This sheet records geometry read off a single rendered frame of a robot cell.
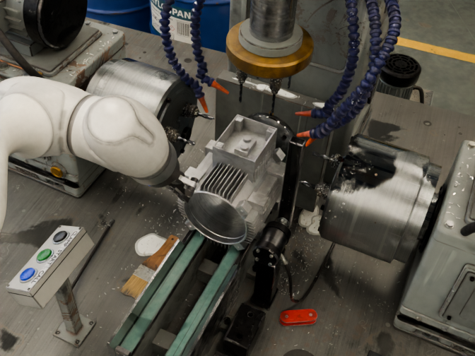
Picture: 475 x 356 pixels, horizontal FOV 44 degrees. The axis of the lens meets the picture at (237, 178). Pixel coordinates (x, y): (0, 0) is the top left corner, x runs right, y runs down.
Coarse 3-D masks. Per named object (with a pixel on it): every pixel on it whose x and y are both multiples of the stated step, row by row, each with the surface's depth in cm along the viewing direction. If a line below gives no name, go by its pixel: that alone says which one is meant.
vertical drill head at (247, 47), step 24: (264, 0) 110; (288, 0) 111; (240, 24) 125; (264, 24) 114; (288, 24) 115; (240, 48) 119; (264, 48) 116; (288, 48) 116; (312, 48) 120; (240, 72) 123; (264, 72) 116; (288, 72) 117; (240, 96) 128
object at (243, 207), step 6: (276, 150) 134; (276, 156) 134; (282, 156) 134; (276, 162) 135; (198, 186) 127; (240, 204) 123; (246, 204) 123; (240, 210) 123; (246, 210) 123; (186, 222) 135; (192, 228) 136; (234, 246) 133; (240, 246) 132; (246, 246) 132
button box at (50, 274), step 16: (48, 240) 119; (64, 240) 116; (80, 240) 117; (64, 256) 114; (80, 256) 118; (48, 272) 111; (64, 272) 114; (16, 288) 110; (32, 288) 108; (48, 288) 111; (32, 304) 111
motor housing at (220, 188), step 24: (216, 168) 129; (264, 168) 132; (216, 192) 123; (240, 192) 126; (264, 192) 129; (192, 216) 135; (216, 216) 139; (240, 216) 139; (264, 216) 130; (216, 240) 135; (240, 240) 130
